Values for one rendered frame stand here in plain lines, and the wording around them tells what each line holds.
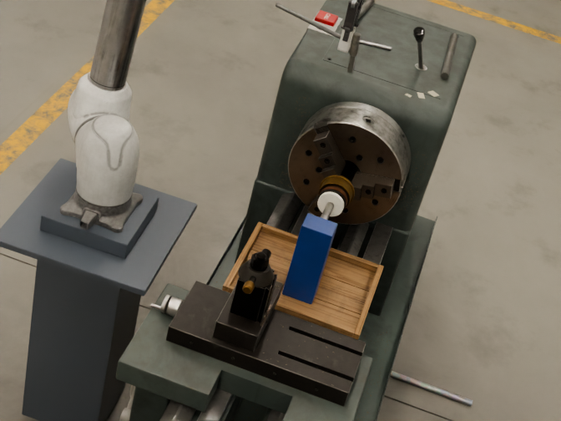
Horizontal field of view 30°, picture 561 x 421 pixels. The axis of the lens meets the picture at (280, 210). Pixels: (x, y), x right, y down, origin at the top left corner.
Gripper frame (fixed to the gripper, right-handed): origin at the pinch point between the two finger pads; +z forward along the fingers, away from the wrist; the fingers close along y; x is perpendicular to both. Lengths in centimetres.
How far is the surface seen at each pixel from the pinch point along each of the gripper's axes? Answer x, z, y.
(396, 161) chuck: 23.9, 17.6, 23.5
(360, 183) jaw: 17.0, 24.0, 29.1
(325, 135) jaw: 4.7, 15.1, 26.7
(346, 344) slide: 28, 38, 75
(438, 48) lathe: 23.7, 9.4, -32.6
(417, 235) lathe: 37, 81, -39
